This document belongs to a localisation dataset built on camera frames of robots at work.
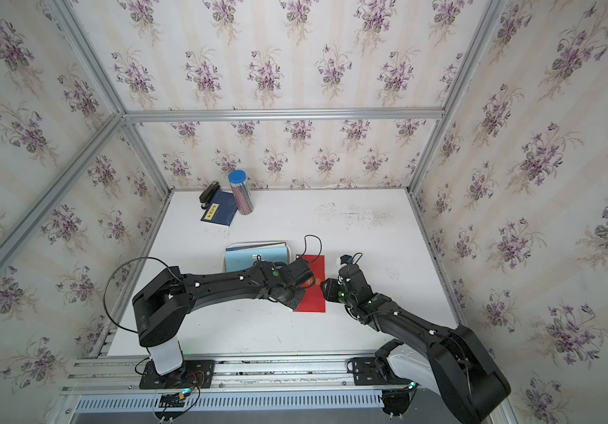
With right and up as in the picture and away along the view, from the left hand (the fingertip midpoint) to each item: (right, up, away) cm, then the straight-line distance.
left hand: (299, 301), depth 84 cm
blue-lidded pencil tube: (-23, +37, +17) cm, 47 cm away
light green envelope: (-16, +16, +9) cm, 24 cm away
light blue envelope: (-20, +13, +7) cm, 25 cm away
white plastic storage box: (-19, +17, +11) cm, 28 cm away
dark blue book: (-34, +31, +27) cm, 53 cm away
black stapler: (-41, +38, +30) cm, 63 cm away
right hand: (+9, +5, +2) cm, 10 cm away
